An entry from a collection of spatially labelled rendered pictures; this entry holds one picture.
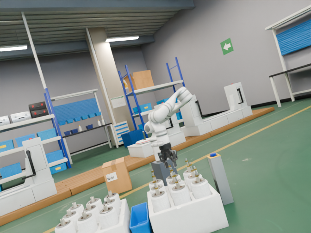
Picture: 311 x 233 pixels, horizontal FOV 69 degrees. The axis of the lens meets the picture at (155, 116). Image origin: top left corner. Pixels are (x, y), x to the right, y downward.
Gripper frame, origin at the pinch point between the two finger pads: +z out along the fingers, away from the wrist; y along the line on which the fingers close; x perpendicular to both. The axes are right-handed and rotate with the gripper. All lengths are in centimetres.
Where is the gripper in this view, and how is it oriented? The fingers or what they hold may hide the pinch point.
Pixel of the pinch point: (170, 165)
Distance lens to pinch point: 141.0
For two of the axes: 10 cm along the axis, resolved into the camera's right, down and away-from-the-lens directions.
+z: 2.8, 9.6, 0.2
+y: -7.0, 1.9, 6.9
